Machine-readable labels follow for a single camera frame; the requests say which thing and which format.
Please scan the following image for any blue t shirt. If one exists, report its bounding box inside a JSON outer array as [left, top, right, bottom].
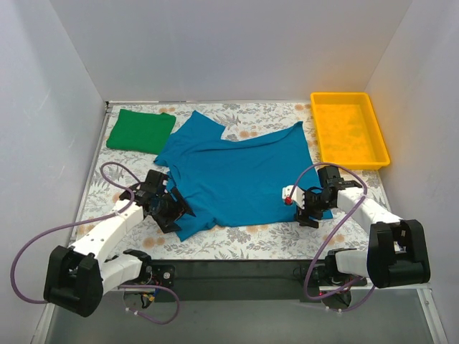
[[154, 111, 319, 241]]

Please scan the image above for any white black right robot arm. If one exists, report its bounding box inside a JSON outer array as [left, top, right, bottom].
[[282, 163, 431, 289]]

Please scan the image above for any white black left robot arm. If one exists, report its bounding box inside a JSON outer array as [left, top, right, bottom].
[[43, 170, 194, 317]]

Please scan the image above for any green folded t shirt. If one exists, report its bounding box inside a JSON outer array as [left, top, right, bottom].
[[106, 109, 176, 155]]

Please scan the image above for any yellow plastic bin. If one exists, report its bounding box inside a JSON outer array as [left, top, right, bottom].
[[311, 92, 390, 171]]

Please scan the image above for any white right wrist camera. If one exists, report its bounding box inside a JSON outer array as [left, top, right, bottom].
[[282, 185, 306, 209]]

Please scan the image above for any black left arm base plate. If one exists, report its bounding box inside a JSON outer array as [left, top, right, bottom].
[[142, 264, 176, 288]]

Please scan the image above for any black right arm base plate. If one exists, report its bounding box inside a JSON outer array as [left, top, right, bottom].
[[293, 264, 368, 287]]

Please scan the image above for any aluminium frame rail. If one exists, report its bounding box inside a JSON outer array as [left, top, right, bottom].
[[38, 261, 448, 343]]

